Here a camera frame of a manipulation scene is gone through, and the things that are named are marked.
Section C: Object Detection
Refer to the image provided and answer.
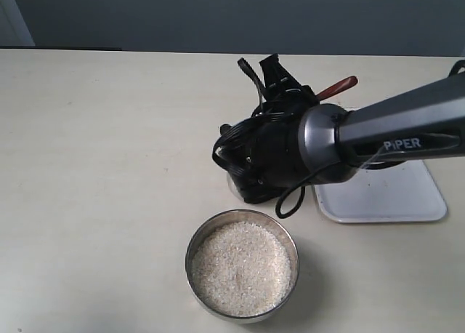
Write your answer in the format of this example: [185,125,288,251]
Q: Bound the dark brown wooden spoon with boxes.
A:
[317,76,358,101]

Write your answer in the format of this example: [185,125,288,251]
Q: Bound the grainy beige powder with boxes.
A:
[192,222,291,317]

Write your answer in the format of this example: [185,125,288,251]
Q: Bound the black flat ribbon cable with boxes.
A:
[211,103,302,183]

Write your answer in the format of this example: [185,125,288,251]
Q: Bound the steel bowl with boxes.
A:
[185,209,299,324]

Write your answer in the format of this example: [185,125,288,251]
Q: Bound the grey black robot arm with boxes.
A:
[212,55,464,204]

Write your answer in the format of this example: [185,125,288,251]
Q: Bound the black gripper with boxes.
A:
[221,54,320,204]

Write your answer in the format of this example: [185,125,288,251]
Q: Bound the white rectangular plastic tray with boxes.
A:
[315,161,448,224]

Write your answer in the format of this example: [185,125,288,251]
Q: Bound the stainless steel cup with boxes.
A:
[226,173,244,202]

